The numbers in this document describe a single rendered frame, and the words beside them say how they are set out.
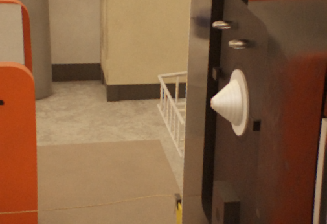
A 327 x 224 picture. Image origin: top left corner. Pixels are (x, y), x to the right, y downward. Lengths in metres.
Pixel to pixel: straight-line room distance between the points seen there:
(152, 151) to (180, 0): 2.16
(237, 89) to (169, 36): 3.20
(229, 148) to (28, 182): 0.41
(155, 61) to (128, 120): 0.37
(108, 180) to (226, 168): 0.87
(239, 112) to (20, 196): 0.48
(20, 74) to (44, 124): 2.70
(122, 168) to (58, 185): 0.15
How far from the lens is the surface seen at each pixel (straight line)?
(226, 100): 0.69
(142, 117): 3.79
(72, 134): 3.60
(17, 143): 1.06
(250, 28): 0.67
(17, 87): 1.03
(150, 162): 1.71
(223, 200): 0.73
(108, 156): 1.73
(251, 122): 0.65
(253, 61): 0.66
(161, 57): 3.92
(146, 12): 3.84
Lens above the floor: 1.46
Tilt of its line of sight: 22 degrees down
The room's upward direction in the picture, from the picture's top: 2 degrees clockwise
